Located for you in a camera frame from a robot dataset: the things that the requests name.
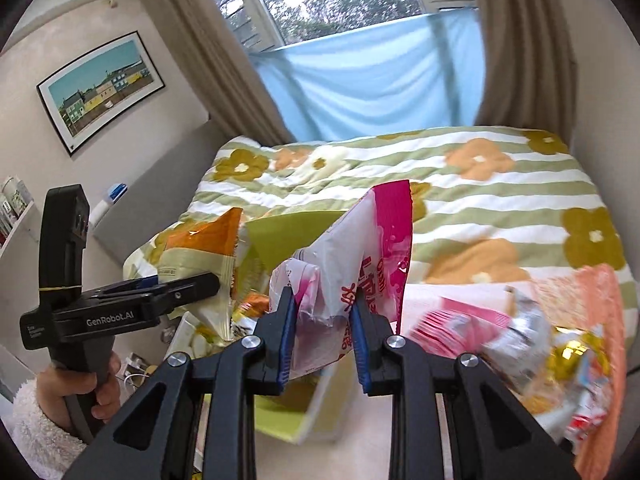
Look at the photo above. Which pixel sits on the white wall shelf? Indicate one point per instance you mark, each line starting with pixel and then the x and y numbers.
pixel 20 230

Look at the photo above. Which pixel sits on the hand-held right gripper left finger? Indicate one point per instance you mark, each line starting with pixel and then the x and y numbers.
pixel 286 340

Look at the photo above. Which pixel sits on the person's left forearm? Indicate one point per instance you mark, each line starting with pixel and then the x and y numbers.
pixel 35 440

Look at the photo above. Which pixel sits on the orange snack bag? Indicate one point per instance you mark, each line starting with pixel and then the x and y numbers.
pixel 200 260

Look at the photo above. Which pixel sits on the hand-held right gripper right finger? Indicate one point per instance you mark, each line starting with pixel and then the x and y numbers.
pixel 359 350

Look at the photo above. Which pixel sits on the light blue cloth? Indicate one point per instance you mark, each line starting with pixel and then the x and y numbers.
pixel 365 80

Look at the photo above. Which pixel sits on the pink striped snack packet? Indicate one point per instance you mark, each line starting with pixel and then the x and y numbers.
pixel 450 327

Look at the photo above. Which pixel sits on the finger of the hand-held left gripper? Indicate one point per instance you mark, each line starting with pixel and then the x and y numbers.
pixel 147 281
pixel 195 287

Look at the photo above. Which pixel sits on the yellow snack bag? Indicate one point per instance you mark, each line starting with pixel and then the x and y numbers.
pixel 575 360

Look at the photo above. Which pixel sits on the grey white snack bag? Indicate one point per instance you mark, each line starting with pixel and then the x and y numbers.
pixel 520 330

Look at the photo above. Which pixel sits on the person's left hand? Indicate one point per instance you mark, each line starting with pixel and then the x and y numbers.
pixel 55 390

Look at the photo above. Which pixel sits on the red white snack packet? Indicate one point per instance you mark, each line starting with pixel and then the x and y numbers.
pixel 595 410

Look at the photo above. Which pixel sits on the white blue bottle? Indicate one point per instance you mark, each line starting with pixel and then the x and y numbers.
pixel 107 207

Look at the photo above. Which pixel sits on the yellow-green cardboard box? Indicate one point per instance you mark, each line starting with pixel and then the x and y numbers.
pixel 280 240

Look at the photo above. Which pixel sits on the floral striped blanket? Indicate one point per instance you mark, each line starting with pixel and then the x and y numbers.
pixel 475 200

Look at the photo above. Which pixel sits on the pink white snack bag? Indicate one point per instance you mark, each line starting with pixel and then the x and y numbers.
pixel 350 255

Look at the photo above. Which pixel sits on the framed house picture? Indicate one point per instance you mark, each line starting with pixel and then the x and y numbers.
pixel 100 85

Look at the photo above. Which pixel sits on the peach floral cloth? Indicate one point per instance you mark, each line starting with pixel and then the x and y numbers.
pixel 595 300

